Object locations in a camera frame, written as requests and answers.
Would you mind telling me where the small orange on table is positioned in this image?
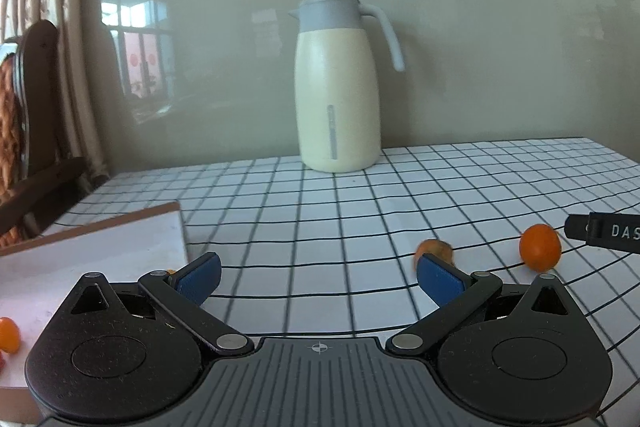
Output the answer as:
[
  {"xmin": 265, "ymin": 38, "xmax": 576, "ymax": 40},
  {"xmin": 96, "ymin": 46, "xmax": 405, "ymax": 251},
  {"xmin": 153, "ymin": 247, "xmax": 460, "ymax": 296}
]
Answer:
[{"xmin": 518, "ymin": 223, "xmax": 562, "ymax": 273}]

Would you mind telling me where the white checkered tablecloth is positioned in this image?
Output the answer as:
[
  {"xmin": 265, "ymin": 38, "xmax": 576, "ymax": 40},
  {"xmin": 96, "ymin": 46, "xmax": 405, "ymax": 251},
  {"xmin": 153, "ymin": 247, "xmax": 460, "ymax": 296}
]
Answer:
[{"xmin": 53, "ymin": 139, "xmax": 639, "ymax": 426}]

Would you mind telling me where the white tray with brown rim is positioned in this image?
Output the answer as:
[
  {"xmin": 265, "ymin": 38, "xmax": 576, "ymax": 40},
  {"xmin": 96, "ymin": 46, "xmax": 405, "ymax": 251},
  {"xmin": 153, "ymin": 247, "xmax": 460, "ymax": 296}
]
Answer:
[{"xmin": 1, "ymin": 202, "xmax": 188, "ymax": 424}]

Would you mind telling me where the cream thermos jug grey lid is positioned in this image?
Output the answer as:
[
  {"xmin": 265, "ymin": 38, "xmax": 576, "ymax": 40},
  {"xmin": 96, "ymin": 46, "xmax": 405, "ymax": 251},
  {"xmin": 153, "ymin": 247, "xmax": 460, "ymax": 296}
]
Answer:
[{"xmin": 290, "ymin": 0, "xmax": 406, "ymax": 173}]

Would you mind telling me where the orange in tray corner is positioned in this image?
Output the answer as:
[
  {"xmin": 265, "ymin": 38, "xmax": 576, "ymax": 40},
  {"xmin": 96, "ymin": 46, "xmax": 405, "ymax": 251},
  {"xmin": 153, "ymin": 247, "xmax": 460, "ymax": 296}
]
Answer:
[{"xmin": 0, "ymin": 317, "xmax": 22, "ymax": 355}]

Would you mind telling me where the dark wooden sofa frame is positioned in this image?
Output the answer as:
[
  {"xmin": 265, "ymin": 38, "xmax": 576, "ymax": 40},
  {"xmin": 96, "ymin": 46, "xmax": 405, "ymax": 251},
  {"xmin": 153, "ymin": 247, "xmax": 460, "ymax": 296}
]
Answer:
[{"xmin": 1, "ymin": 20, "xmax": 87, "ymax": 248}]

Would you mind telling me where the orange fruit with brown side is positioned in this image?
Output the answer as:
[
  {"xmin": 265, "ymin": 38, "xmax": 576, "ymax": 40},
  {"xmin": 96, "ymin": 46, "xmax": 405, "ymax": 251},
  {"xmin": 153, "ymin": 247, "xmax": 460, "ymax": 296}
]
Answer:
[{"xmin": 413, "ymin": 239, "xmax": 454, "ymax": 269}]

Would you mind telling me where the orange tufted sofa back cushion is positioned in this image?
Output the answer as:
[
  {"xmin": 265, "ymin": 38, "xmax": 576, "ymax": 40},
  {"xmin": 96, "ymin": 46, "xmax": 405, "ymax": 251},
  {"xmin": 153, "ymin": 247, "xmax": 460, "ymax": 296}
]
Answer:
[{"xmin": 0, "ymin": 53, "xmax": 24, "ymax": 208}]

